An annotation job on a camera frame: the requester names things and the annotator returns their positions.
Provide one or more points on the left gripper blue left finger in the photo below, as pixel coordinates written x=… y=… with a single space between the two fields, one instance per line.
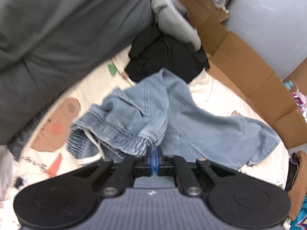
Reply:
x=123 y=174

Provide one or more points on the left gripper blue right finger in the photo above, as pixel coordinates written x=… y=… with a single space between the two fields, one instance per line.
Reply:
x=177 y=167

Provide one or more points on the blue denim pants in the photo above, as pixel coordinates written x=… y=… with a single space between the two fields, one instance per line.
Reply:
x=160 y=112

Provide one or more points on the cream bear print bedsheet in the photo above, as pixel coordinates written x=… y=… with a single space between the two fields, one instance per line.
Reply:
x=34 y=166

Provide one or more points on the white black fluffy blanket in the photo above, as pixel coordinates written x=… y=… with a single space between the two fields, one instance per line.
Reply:
x=6 y=172

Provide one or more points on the black garment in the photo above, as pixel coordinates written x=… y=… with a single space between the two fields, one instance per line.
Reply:
x=152 y=50

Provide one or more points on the brown cardboard sheet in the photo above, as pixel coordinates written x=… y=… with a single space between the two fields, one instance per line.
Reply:
x=234 y=63

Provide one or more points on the blue patterned blanket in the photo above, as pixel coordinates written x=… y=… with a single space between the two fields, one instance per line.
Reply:
x=300 y=223

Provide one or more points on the teal cap detergent bottle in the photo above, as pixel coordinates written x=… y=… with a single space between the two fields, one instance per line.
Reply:
x=288 y=84

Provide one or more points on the purple white refill pouch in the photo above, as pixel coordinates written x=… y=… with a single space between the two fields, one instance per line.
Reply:
x=300 y=101

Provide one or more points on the grey neck pillow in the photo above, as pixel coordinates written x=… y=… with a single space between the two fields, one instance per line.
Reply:
x=171 y=18

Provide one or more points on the dark grey pillow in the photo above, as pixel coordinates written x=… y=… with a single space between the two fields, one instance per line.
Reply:
x=48 y=45

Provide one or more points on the grey wrapped mattress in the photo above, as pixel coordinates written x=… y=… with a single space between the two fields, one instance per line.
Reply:
x=275 y=29

